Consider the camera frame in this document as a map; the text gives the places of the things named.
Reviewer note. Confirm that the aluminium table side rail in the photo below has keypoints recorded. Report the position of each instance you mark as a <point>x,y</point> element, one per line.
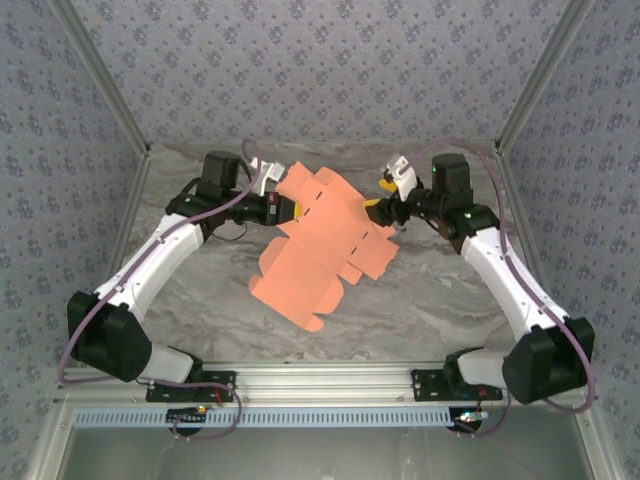
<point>125,225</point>
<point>522,220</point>

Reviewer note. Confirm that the salmon orange paper box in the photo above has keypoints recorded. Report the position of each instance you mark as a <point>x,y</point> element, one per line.
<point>310,250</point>

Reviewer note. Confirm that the grey metal sheet panel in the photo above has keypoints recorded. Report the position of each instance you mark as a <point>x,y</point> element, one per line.
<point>325,455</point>

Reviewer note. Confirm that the small black circuit board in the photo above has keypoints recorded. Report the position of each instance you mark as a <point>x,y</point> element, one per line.
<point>470,419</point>
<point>187,416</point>

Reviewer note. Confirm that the aluminium frame post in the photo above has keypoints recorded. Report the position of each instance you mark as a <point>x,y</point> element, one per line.
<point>100,80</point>
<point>545,75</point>

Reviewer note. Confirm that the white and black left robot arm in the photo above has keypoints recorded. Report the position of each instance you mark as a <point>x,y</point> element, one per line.
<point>150,260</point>

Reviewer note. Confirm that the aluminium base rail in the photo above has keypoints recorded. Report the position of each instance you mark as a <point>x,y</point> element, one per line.
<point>325,380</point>

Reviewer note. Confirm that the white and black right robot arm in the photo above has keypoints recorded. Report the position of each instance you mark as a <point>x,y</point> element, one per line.
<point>500,270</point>

